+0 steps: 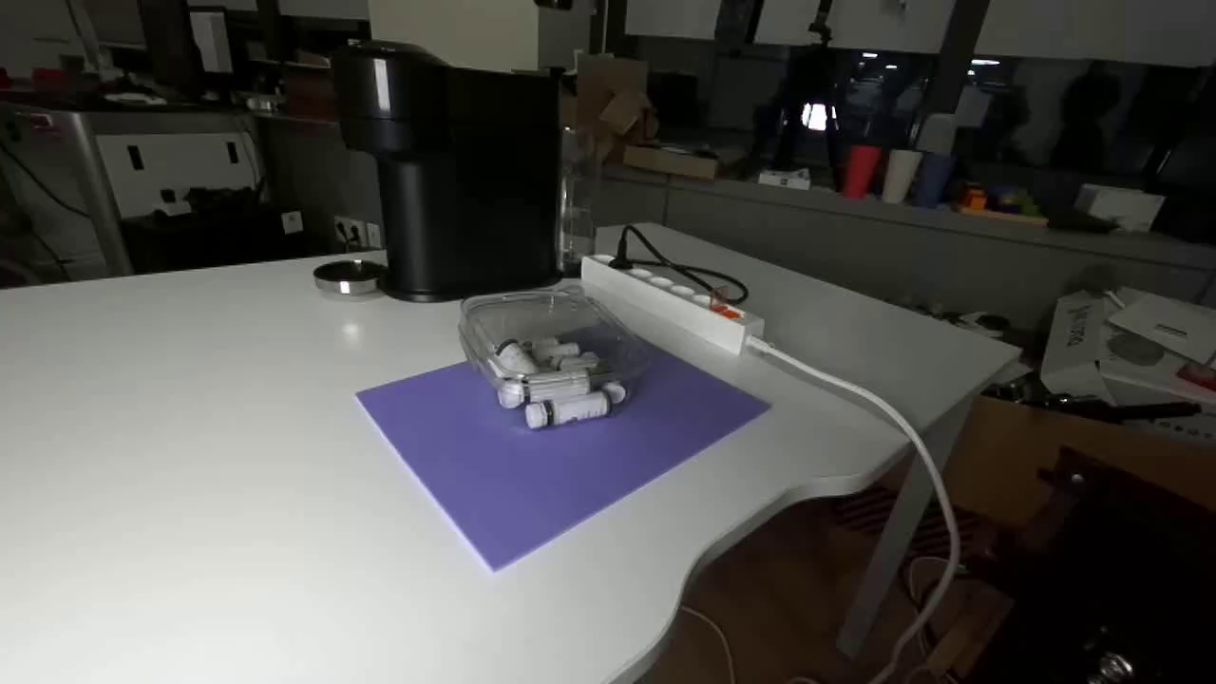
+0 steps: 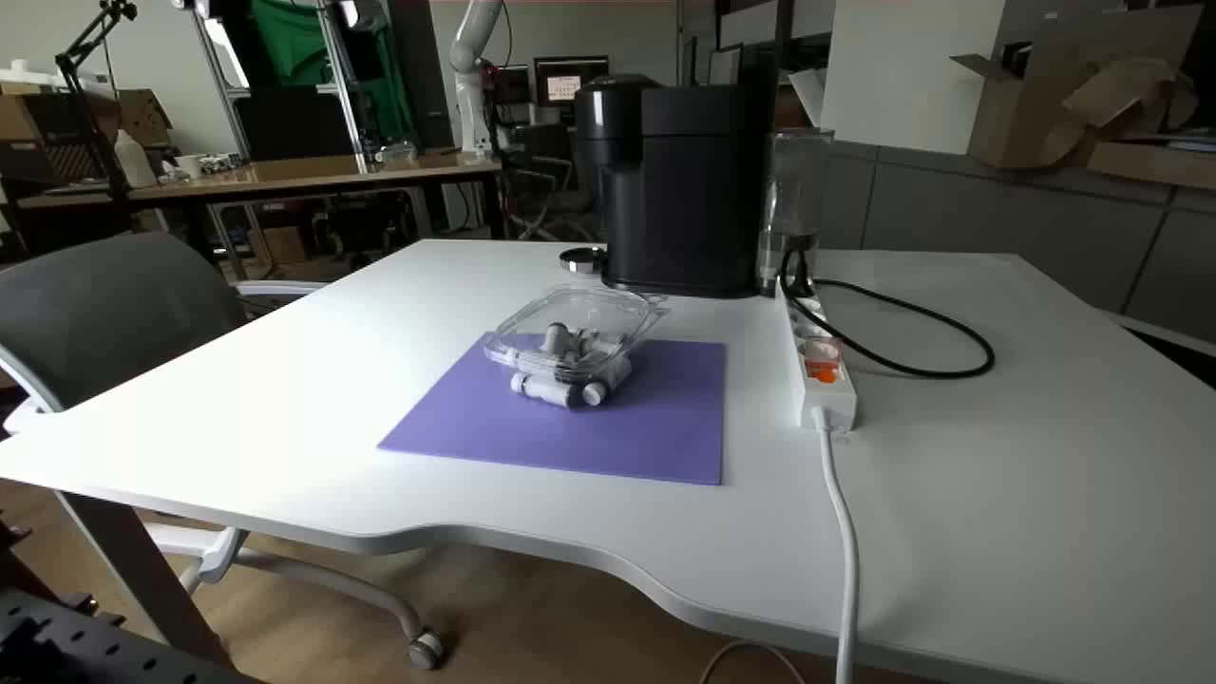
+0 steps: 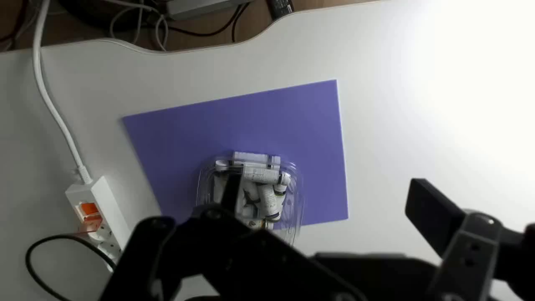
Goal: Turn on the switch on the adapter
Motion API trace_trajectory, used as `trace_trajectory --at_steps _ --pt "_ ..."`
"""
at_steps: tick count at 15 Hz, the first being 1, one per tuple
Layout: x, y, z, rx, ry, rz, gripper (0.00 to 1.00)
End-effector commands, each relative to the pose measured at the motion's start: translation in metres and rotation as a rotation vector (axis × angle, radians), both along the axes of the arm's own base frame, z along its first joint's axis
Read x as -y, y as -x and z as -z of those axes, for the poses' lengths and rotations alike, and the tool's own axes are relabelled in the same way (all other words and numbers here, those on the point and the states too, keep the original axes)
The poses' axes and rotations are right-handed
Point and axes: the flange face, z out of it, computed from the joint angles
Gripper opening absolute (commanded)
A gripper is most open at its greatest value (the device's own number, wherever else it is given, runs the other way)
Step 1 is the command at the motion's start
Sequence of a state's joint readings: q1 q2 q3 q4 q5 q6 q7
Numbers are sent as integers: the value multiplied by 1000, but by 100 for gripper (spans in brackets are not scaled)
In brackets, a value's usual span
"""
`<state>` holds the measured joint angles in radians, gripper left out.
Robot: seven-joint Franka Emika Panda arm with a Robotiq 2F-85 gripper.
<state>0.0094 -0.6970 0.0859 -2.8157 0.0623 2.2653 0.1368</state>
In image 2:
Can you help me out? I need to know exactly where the white power strip orange switch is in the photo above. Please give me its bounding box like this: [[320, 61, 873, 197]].
[[782, 288, 864, 432]]

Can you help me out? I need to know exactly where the white cylindrical capsule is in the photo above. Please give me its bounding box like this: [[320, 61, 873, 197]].
[[507, 369, 611, 416], [562, 350, 640, 399]]

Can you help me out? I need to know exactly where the clear plastic bag with items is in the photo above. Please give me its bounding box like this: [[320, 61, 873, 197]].
[[484, 278, 673, 385]]

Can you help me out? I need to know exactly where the grey capsule piece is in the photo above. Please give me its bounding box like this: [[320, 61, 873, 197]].
[[538, 318, 602, 362]]

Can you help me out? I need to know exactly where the purple mat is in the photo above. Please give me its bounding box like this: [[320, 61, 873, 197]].
[[376, 330, 734, 490]]

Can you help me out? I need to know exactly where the black coffee machine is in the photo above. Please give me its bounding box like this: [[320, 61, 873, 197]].
[[560, 72, 780, 304]]

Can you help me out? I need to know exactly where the small monitor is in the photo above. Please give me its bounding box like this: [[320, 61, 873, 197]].
[[528, 53, 617, 113]]

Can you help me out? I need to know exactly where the white table leg with caster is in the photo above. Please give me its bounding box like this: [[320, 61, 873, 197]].
[[148, 522, 453, 675]]

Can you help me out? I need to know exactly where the wooden desk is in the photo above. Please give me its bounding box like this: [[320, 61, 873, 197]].
[[8, 150, 507, 278]]

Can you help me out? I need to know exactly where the white panel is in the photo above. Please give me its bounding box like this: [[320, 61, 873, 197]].
[[818, 0, 1015, 159]]

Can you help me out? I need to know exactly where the grey cabinet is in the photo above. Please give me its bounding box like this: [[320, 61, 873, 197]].
[[771, 134, 1216, 350]]

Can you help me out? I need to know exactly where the green cloth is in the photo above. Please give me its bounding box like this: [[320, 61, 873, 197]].
[[246, 0, 419, 145]]

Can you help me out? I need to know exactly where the grey office chair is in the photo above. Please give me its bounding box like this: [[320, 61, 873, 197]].
[[0, 228, 315, 418]]

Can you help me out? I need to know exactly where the cardboard box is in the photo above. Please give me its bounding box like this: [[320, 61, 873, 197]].
[[952, 5, 1216, 176]]

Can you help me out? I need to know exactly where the black desk lamp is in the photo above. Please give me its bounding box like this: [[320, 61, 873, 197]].
[[51, 0, 140, 214]]

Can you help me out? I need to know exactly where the black perforated plate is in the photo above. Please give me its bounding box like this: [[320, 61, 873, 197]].
[[0, 585, 250, 684]]

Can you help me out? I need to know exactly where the white power cable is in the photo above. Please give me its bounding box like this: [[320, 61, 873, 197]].
[[815, 406, 867, 684]]

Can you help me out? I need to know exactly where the black power cable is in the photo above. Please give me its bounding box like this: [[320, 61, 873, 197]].
[[776, 237, 999, 385]]

